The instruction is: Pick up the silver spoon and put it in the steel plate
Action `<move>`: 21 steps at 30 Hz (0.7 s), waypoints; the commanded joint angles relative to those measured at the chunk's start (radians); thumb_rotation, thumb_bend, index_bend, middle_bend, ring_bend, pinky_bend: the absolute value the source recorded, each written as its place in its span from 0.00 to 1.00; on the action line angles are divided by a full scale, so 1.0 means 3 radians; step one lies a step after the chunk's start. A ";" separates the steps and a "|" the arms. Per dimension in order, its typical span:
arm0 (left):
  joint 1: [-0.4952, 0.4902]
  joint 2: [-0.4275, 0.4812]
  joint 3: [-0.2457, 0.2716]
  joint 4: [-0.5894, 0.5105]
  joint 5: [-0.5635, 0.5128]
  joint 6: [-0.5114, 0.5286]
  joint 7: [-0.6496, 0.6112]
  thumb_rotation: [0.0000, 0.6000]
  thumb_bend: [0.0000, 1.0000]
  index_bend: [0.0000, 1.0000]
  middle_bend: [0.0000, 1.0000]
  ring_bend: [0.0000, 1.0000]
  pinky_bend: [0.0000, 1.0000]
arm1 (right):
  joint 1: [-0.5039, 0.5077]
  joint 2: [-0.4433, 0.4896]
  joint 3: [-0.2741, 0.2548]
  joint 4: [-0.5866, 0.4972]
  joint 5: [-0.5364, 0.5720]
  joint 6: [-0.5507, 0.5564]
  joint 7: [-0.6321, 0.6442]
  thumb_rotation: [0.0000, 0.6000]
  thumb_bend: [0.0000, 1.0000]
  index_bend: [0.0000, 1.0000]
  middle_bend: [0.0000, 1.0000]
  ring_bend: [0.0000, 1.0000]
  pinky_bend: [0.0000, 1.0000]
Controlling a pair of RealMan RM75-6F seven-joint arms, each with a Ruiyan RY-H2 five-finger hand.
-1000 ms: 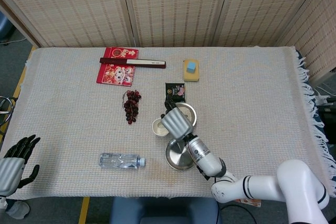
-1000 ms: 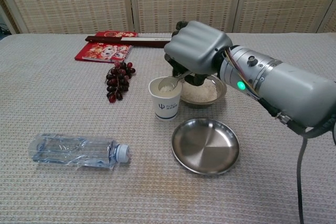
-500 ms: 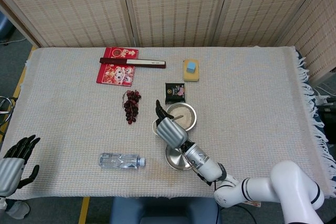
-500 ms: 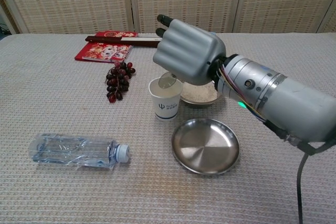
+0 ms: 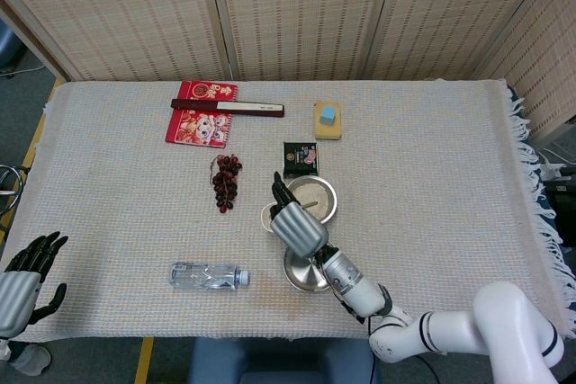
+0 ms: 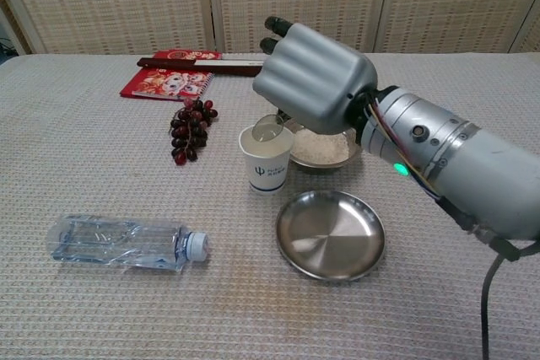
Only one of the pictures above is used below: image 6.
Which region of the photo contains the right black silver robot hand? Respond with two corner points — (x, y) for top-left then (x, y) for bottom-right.
(251, 16), (379, 136)

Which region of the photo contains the metal spoon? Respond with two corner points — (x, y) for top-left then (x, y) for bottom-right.
(251, 111), (288, 142)

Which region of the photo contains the steel bowl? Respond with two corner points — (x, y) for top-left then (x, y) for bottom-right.
(284, 117), (363, 174)

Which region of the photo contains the white paper cup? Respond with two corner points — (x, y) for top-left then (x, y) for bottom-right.
(238, 121), (294, 196)

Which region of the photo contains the empty steel plate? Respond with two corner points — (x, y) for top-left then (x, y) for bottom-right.
(275, 190), (386, 284)

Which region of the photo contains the dark red folded fan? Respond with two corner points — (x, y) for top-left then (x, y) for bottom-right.
(136, 56), (266, 78)

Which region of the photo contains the dark red grape bunch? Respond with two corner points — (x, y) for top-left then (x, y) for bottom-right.
(170, 97), (219, 166)

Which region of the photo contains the red paper packet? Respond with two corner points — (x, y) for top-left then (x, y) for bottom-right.
(119, 50), (224, 102)

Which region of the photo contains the beige woven tablecloth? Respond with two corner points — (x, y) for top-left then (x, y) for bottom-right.
(0, 51), (540, 360)

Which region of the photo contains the clear plastic water bottle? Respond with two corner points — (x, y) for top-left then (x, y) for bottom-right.
(45, 214), (210, 273)

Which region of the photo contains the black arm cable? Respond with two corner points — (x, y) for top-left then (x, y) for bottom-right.
(480, 241), (540, 360)

